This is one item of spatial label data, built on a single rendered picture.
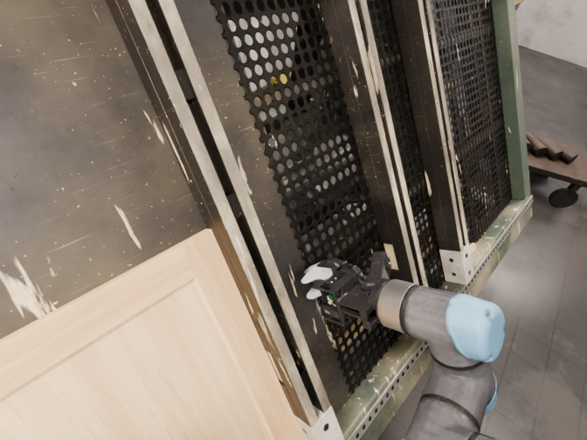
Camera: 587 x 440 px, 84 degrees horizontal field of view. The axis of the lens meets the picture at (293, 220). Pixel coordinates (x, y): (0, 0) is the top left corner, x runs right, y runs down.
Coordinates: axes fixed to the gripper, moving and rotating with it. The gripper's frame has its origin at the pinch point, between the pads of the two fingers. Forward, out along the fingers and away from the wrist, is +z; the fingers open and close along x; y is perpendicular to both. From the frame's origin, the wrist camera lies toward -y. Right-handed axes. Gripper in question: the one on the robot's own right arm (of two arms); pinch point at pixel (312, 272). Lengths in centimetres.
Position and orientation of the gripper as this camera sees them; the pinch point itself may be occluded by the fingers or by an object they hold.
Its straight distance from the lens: 69.3
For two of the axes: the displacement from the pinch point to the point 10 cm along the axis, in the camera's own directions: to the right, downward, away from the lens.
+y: -7.1, 4.5, -5.5
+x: 3.1, 8.9, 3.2
